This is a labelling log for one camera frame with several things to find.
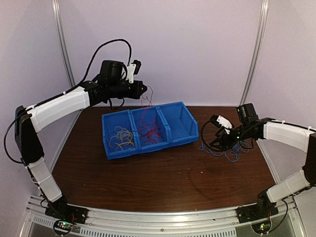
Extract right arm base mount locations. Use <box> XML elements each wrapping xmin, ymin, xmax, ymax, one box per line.
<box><xmin>236</xmin><ymin>204</ymin><xmax>278</xmax><ymax>235</ymax></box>

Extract aluminium front rail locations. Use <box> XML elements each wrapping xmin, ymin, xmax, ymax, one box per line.
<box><xmin>19</xmin><ymin>195</ymin><xmax>304</xmax><ymax>237</ymax></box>

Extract red blue cables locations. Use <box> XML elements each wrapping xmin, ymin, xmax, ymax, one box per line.
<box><xmin>199</xmin><ymin>140</ymin><xmax>250</xmax><ymax>163</ymax></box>

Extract right aluminium frame post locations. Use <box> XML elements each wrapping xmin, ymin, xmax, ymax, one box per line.
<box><xmin>239</xmin><ymin>0</ymin><xmax>269</xmax><ymax>105</ymax></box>

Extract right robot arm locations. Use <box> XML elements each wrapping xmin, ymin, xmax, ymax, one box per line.
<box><xmin>205</xmin><ymin>103</ymin><xmax>316</xmax><ymax>218</ymax></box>

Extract right black sleeved cable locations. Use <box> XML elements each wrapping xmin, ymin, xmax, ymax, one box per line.
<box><xmin>200</xmin><ymin>118</ymin><xmax>218</xmax><ymax>151</ymax></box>

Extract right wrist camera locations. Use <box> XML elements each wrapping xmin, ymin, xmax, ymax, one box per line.
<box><xmin>210</xmin><ymin>115</ymin><xmax>233</xmax><ymax>134</ymax></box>

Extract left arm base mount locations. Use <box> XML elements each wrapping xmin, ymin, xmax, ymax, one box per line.
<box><xmin>45</xmin><ymin>206</ymin><xmax>88</xmax><ymax>236</ymax></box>

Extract black sleeved cable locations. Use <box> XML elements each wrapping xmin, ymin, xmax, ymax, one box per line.
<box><xmin>200</xmin><ymin>118</ymin><xmax>218</xmax><ymax>151</ymax></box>
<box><xmin>3</xmin><ymin>39</ymin><xmax>133</xmax><ymax>163</ymax></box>

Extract blue three-compartment bin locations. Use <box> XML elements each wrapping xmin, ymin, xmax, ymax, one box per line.
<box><xmin>102</xmin><ymin>102</ymin><xmax>199</xmax><ymax>160</ymax></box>

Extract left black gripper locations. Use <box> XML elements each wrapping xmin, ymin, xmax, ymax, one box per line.
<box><xmin>108</xmin><ymin>79</ymin><xmax>147</xmax><ymax>99</ymax></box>

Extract left black sleeved cable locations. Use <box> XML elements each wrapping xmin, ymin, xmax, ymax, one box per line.
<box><xmin>3</xmin><ymin>39</ymin><xmax>133</xmax><ymax>163</ymax></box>

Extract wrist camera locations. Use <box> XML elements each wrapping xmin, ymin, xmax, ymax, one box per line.
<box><xmin>126</xmin><ymin>60</ymin><xmax>142</xmax><ymax>84</ymax></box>
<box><xmin>210</xmin><ymin>115</ymin><xmax>233</xmax><ymax>134</ymax></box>

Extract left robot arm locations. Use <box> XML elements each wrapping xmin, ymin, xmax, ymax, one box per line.
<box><xmin>14</xmin><ymin>60</ymin><xmax>147</xmax><ymax>219</ymax></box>

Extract aluminium frame post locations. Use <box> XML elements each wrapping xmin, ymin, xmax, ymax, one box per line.
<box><xmin>51</xmin><ymin>0</ymin><xmax>76</xmax><ymax>93</ymax></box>
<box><xmin>239</xmin><ymin>0</ymin><xmax>269</xmax><ymax>105</ymax></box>

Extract left aluminium frame post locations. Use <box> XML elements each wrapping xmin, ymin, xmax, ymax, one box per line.
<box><xmin>51</xmin><ymin>0</ymin><xmax>76</xmax><ymax>93</ymax></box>

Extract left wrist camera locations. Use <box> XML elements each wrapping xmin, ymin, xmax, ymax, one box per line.
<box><xmin>126</xmin><ymin>60</ymin><xmax>142</xmax><ymax>84</ymax></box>

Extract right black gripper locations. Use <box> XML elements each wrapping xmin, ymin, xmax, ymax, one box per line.
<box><xmin>210</xmin><ymin>123</ymin><xmax>253</xmax><ymax>151</ymax></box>

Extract yellow cable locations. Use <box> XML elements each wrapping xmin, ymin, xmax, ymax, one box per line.
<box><xmin>108</xmin><ymin>125</ymin><xmax>136</xmax><ymax>151</ymax></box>
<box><xmin>115</xmin><ymin>130</ymin><xmax>136</xmax><ymax>151</ymax></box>

